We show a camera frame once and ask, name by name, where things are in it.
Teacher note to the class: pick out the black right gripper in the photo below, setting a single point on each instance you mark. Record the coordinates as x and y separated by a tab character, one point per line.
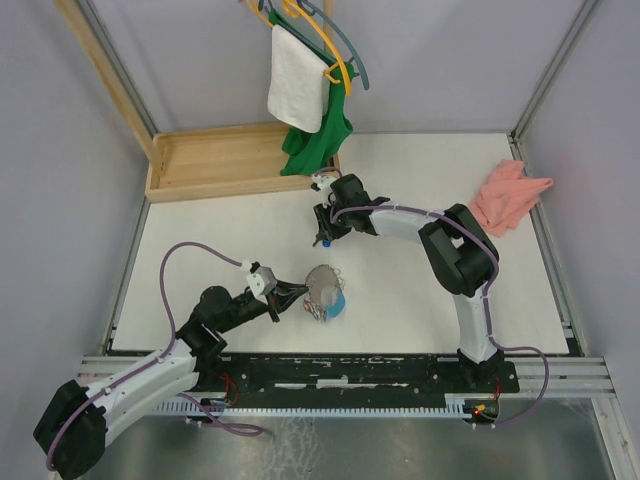
325	228

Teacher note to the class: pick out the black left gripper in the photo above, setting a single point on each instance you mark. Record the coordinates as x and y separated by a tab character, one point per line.
282	296

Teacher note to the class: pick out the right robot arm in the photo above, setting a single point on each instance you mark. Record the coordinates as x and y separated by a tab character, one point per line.
463	259

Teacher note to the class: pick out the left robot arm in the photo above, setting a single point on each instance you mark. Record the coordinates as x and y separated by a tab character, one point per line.
81	421

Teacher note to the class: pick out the green garment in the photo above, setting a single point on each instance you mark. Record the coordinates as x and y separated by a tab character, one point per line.
309	152

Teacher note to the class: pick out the wooden tray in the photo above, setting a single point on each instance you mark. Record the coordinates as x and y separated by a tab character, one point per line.
222	162

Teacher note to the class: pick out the white towel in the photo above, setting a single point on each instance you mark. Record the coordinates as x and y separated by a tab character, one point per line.
298	91

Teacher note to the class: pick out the green hanger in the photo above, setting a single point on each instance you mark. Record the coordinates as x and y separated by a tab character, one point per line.
277	19

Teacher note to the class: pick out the pink cloth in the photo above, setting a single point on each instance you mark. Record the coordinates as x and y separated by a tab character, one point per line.
506	197

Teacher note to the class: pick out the grey hanger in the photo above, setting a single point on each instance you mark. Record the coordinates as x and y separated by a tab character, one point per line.
324	17

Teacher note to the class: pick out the yellow hanger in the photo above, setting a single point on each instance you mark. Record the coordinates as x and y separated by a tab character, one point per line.
294	10

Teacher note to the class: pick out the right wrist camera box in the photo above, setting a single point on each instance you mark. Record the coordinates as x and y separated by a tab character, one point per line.
321	182

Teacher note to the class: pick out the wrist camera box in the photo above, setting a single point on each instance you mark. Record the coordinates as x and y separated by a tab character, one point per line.
260	279
321	182

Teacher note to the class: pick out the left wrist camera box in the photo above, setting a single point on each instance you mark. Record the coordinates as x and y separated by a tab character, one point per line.
260	279

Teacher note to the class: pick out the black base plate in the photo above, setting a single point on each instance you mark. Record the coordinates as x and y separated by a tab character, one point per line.
343	380

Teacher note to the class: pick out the white slotted cable duct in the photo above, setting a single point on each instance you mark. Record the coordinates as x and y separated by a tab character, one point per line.
178	406

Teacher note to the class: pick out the wooden rack post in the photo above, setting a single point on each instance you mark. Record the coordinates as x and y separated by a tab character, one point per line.
90	34

